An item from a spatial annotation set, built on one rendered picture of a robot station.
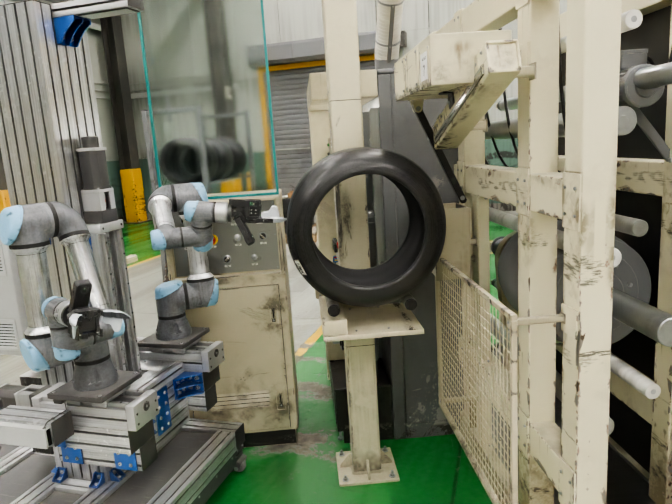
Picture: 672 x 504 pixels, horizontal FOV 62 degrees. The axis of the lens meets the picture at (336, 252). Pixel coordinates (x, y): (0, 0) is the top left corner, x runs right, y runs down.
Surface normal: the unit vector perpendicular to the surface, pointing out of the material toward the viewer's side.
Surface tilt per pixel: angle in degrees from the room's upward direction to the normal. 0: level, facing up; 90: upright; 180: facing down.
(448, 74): 90
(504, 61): 72
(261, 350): 90
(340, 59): 90
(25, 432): 90
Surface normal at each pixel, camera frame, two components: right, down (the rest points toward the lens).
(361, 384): 0.07, 0.19
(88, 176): -0.29, 0.20
